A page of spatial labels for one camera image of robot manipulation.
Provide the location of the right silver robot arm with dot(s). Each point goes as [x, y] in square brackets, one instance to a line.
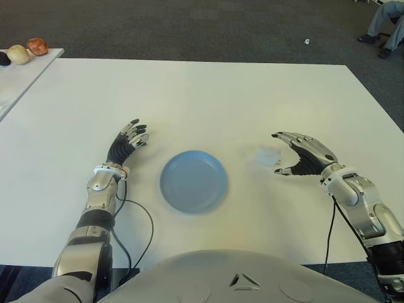
[350, 189]

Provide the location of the reddish brown bread roll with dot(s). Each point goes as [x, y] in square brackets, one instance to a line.
[38, 46]

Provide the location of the seated person in jeans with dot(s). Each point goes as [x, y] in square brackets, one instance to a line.
[383, 19]

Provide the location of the blue round plate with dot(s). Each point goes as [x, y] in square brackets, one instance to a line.
[193, 183]

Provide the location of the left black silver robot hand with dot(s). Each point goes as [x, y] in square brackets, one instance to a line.
[118, 151]

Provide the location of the beige bread roll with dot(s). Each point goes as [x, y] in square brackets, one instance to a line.
[19, 54]

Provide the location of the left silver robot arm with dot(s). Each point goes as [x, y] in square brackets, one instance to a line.
[101, 186]

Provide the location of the white charger block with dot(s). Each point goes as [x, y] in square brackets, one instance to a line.
[267, 156]

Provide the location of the grey robot torso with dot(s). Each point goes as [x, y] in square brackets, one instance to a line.
[240, 277]

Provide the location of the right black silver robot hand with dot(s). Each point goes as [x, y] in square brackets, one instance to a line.
[315, 158]

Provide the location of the dark bread roll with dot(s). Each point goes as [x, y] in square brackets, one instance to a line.
[3, 59]

